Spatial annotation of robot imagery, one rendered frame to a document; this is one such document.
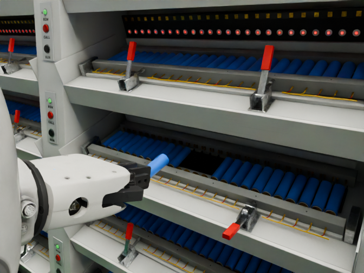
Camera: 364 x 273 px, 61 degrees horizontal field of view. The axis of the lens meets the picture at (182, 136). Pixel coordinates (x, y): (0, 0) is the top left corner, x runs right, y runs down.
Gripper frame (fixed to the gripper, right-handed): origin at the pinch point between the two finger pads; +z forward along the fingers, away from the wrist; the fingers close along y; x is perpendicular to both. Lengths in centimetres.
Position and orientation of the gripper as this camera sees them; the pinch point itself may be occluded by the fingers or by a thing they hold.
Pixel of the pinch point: (131, 176)
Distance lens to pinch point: 43.2
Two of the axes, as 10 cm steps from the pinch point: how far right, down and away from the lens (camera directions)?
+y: -8.3, -1.8, 5.3
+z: 5.5, -0.3, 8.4
